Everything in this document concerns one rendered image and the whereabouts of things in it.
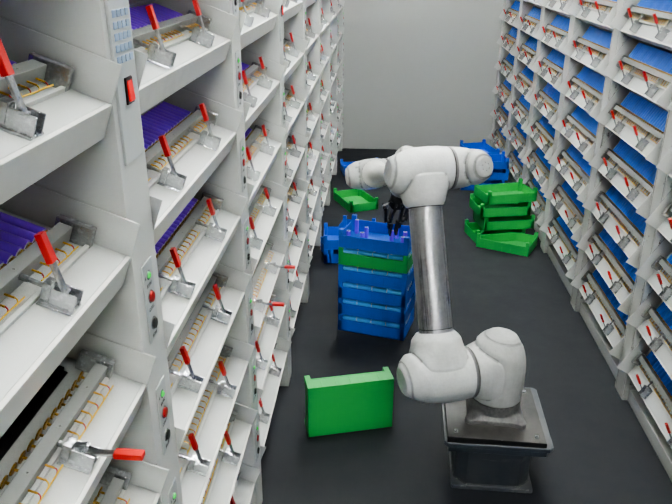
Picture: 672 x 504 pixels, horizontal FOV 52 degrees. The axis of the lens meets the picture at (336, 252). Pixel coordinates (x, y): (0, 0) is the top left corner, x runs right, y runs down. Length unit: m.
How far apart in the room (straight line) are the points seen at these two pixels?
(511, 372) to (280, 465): 0.81
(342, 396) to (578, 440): 0.83
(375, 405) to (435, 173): 0.86
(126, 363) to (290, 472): 1.36
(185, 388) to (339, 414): 1.14
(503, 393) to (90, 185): 1.51
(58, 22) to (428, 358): 1.44
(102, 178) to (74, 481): 0.37
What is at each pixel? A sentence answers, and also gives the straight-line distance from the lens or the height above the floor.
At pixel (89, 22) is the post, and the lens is 0.89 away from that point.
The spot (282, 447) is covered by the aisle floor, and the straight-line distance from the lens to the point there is 2.42.
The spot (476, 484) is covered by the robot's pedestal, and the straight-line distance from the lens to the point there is 2.31.
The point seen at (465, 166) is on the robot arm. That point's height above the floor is 0.96.
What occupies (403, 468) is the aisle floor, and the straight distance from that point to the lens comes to 2.35.
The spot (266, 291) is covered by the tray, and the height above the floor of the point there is 0.56.
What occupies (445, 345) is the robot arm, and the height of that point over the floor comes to 0.50.
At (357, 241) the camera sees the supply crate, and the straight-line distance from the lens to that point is 2.86.
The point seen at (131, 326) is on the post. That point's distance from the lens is 1.00.
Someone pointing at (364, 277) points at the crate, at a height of 0.28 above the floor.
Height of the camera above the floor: 1.53
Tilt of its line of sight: 23 degrees down
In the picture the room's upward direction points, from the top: straight up
